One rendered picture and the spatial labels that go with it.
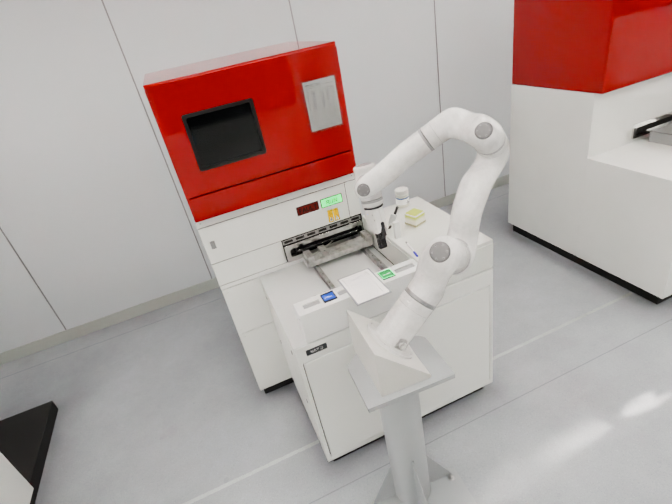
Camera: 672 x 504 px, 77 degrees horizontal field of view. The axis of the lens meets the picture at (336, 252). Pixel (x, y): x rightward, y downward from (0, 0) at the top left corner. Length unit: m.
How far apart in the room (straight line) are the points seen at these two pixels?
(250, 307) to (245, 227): 0.46
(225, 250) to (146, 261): 1.71
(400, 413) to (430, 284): 0.53
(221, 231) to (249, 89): 0.66
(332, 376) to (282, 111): 1.16
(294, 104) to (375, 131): 1.98
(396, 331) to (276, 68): 1.18
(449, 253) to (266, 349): 1.45
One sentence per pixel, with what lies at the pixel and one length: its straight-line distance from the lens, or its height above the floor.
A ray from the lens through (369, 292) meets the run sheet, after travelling 1.68.
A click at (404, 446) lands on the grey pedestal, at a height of 0.43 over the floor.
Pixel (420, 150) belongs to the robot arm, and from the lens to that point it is 1.55.
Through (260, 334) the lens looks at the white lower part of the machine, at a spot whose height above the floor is 0.47.
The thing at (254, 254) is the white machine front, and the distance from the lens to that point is 2.18.
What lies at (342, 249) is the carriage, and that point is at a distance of 2.17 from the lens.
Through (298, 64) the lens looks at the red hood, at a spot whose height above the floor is 1.76.
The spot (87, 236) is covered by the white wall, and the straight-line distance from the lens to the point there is 3.72.
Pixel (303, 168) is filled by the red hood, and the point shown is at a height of 1.32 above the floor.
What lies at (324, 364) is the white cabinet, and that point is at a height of 0.68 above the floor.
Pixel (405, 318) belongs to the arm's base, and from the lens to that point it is 1.44.
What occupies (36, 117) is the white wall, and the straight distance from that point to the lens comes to 3.53.
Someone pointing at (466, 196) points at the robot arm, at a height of 1.35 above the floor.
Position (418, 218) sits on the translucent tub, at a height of 1.01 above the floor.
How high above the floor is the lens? 1.95
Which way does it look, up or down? 30 degrees down
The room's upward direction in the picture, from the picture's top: 12 degrees counter-clockwise
